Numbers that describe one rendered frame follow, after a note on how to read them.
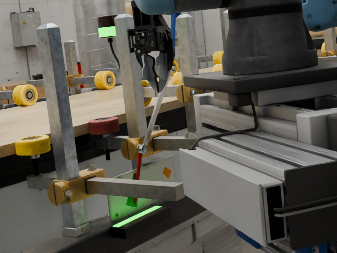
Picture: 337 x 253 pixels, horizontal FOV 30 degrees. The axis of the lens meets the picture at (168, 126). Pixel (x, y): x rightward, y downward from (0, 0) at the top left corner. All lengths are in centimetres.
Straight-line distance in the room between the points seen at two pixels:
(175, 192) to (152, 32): 36
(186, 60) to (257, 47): 77
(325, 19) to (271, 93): 31
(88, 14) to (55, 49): 435
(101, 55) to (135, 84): 415
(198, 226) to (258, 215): 113
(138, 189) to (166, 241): 42
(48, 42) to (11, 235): 49
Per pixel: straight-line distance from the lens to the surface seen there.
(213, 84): 95
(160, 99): 151
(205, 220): 183
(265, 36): 96
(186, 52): 172
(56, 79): 134
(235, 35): 98
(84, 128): 169
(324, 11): 119
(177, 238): 173
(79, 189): 138
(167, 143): 154
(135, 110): 153
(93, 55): 569
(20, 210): 157
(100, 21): 155
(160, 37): 140
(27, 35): 990
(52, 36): 134
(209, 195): 81
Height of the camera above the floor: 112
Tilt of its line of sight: 8 degrees down
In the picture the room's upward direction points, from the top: 6 degrees counter-clockwise
